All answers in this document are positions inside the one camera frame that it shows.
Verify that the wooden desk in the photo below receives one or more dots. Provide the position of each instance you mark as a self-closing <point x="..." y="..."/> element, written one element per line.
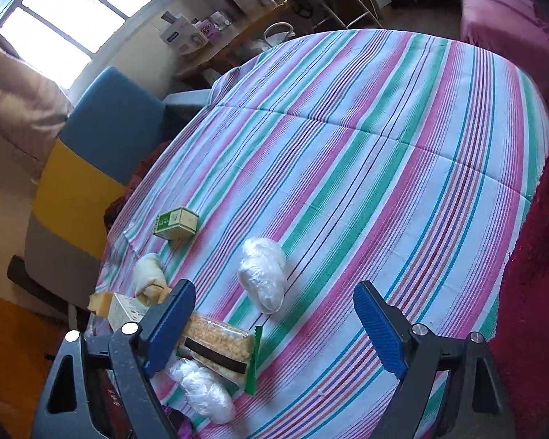
<point x="238" y="36"/>

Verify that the blue yellow grey chair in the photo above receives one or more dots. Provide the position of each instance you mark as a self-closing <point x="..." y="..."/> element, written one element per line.
<point x="110" y="119"/>

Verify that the green cardboard box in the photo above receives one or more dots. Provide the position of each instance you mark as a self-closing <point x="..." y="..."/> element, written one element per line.
<point x="176" y="223"/>

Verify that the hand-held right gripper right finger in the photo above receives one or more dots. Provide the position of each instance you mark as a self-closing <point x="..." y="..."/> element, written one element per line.
<point x="379" y="329"/>

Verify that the green-edged clear snack packet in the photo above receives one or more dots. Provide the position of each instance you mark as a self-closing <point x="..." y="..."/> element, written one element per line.
<point x="219" y="338"/>

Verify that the rolled beige sock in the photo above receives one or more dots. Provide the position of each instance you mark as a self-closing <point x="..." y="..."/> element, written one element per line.
<point x="148" y="274"/>

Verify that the purple package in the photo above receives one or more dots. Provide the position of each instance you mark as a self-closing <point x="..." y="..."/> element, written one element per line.
<point x="206" y="28"/>

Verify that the pink sofa cover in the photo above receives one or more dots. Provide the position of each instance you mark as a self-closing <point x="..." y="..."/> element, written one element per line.
<point x="498" y="9"/>

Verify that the window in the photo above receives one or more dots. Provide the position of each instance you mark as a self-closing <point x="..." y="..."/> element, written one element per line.
<point x="73" y="9"/>

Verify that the striped cloth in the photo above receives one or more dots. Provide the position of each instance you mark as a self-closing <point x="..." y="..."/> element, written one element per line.
<point x="347" y="169"/>

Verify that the large clear plastic bag bundle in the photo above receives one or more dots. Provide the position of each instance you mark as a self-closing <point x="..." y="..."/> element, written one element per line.
<point x="261" y="279"/>

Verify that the small clear plastic bag bundle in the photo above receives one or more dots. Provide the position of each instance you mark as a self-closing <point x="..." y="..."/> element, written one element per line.
<point x="203" y="391"/>

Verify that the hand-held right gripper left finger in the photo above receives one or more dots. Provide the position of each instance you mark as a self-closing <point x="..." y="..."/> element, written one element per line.
<point x="169" y="324"/>

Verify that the white printed carton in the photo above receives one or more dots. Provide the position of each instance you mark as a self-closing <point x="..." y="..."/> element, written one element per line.
<point x="183" y="36"/>

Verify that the cream cardboard box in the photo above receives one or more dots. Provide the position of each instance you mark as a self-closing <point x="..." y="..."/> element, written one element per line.
<point x="123" y="308"/>

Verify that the red blanket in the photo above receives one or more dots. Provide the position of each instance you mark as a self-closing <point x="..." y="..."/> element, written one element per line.
<point x="540" y="283"/>

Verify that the pinkish curtain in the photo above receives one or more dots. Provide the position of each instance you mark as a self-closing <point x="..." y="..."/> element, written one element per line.
<point x="18" y="100"/>

